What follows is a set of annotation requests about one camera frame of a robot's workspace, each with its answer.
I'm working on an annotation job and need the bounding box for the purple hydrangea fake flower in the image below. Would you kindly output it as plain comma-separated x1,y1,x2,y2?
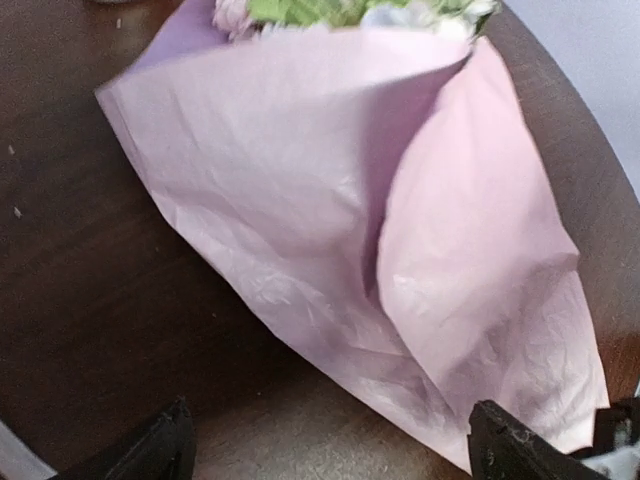
212,0,500,41

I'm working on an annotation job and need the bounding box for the pink purple wrapping paper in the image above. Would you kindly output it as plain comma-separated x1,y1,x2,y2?
96,1,608,468

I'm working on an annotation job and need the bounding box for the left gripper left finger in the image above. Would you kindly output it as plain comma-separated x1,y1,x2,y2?
49,397,197,480

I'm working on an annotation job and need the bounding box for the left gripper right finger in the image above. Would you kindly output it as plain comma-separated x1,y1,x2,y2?
468,400,604,480

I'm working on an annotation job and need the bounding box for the beige ribbon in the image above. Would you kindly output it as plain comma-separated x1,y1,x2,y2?
0,422,58,480

